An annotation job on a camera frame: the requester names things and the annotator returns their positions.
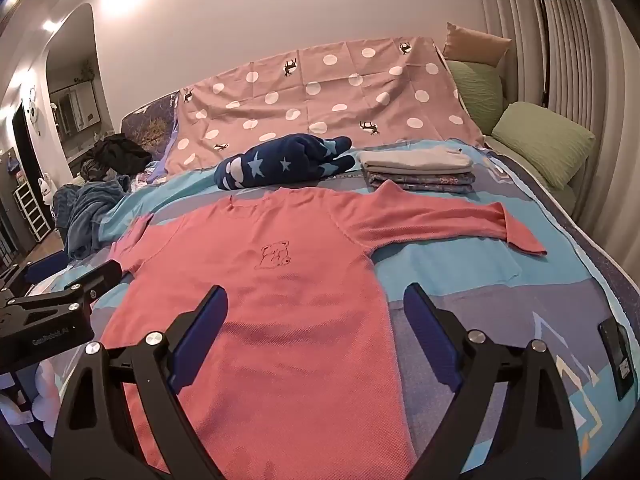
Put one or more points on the white fan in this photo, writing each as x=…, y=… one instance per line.
x=32, y=110

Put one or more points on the pink polka dot sheet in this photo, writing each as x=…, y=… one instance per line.
x=325, y=90

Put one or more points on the green pillow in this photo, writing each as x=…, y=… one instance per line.
x=475, y=92
x=547, y=140

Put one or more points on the black clothing pile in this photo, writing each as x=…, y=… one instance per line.
x=120, y=152

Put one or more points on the dark purple printed quilt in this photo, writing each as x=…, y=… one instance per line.
x=150, y=130

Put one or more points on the blue fleece blanket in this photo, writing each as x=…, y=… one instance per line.
x=90, y=215

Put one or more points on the white storage rack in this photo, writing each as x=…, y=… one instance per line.
x=32, y=212

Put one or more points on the beige pillow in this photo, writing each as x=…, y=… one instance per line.
x=475, y=42

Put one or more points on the black floor lamp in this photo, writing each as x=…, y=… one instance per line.
x=542, y=35

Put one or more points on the white cat figure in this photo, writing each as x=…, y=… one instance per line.
x=46, y=189

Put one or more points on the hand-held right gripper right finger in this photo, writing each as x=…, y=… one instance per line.
x=427, y=332

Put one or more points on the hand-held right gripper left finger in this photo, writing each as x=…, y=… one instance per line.
x=200, y=340

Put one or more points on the pink long-sleeve shirt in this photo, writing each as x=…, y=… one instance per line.
x=300, y=310

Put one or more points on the navy star-print garment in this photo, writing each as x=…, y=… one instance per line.
x=280, y=160

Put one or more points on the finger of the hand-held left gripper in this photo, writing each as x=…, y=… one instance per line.
x=102, y=274
x=46, y=266

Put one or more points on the black flat device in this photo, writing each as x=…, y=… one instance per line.
x=617, y=355

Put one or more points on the folded beige garment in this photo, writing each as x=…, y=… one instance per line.
x=415, y=159

